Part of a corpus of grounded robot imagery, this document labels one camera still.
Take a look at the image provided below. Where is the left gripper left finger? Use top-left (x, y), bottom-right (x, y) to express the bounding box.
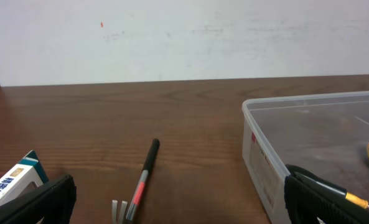
top-left (0, 174), bottom-right (77, 224)

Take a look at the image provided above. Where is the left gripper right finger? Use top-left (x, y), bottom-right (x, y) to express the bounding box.
top-left (284, 164), bottom-right (369, 224)

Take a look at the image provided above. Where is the black slim screwdriver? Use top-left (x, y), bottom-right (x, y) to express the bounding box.
top-left (293, 172), bottom-right (369, 209)

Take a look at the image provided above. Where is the clear plastic container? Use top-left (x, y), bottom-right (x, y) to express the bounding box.
top-left (242, 91), bottom-right (369, 223)

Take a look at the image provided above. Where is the white and blue box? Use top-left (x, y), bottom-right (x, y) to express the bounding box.
top-left (0, 151), bottom-right (49, 206)

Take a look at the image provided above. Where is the small black claw hammer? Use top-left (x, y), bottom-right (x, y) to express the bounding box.
top-left (111, 139), bottom-right (160, 224)

